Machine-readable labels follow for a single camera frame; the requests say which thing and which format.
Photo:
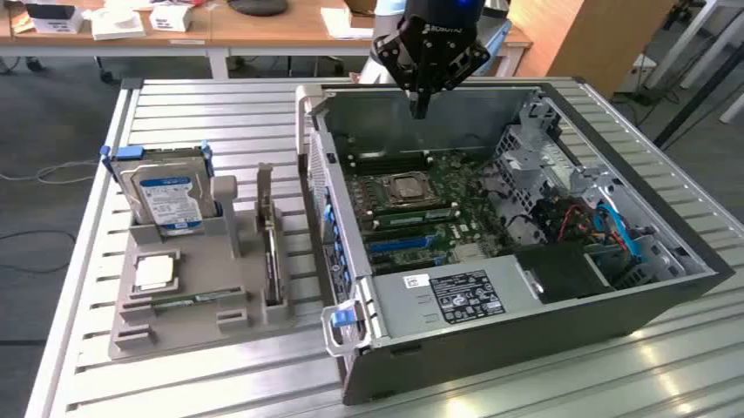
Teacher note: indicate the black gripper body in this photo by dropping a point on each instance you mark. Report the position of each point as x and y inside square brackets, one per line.
[441, 22]

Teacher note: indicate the graphics card black shroud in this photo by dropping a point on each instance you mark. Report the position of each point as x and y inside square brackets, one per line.
[272, 261]

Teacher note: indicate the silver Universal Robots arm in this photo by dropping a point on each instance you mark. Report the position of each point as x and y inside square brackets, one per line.
[385, 30]

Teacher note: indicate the white paper stack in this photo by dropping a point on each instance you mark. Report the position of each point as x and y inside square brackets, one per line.
[344, 28]

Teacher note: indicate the brown cardboard box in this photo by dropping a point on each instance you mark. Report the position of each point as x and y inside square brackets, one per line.
[361, 8]

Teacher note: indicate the wooden cabinet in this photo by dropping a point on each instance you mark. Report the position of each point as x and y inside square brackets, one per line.
[594, 43]

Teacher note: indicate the black RAM slot bank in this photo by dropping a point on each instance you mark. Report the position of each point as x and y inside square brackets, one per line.
[389, 163]

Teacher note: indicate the black round object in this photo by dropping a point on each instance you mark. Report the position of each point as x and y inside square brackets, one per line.
[256, 6]

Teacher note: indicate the perforated silver drive cage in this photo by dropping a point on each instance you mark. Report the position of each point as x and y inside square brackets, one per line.
[523, 174]

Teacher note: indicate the white device red dot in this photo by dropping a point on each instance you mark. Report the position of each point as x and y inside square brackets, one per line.
[636, 76]

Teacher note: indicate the CPU socket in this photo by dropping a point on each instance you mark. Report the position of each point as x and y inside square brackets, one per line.
[409, 189]

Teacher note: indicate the green motherboard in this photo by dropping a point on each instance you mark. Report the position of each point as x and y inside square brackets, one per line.
[477, 213]

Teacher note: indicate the white box printed label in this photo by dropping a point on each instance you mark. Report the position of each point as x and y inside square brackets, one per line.
[169, 19]

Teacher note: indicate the black slanted pole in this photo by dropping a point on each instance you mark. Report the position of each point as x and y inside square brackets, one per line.
[698, 102]

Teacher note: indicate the blue expansion slot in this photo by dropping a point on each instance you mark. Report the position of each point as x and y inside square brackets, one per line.
[401, 244]

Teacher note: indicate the silver chipset heatsink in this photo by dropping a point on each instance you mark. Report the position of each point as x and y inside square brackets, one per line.
[469, 252]

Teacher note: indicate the black expansion slot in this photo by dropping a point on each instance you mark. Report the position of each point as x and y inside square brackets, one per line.
[401, 261]

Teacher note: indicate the white square box round top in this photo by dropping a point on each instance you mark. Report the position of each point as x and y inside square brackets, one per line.
[117, 24]

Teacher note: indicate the hard disk blue caddy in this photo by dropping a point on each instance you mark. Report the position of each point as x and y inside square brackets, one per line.
[169, 196]

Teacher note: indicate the black fan shroud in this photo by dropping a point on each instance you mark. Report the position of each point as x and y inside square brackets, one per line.
[564, 270]

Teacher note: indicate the silver disk bay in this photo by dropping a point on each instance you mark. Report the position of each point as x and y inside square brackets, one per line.
[656, 257]

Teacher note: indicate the grey power supply unit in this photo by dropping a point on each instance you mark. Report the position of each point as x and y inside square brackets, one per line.
[407, 309]

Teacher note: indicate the white box black lid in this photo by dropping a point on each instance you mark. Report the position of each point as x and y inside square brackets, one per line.
[55, 19]

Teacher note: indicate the blue case latch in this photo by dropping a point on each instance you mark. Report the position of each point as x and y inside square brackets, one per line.
[341, 318]

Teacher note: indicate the silver CPU chip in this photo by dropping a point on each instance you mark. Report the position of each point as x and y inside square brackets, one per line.
[154, 272]

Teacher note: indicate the black open PC case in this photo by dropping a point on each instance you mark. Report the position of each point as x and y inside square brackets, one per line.
[523, 348]

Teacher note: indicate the grey parts rack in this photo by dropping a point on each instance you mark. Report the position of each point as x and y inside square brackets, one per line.
[204, 322]

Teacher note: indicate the wooden desk white frame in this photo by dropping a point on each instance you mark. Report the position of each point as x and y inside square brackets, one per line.
[280, 26]
[146, 37]

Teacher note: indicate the white table frame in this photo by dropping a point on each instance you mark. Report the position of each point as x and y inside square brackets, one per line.
[687, 43]

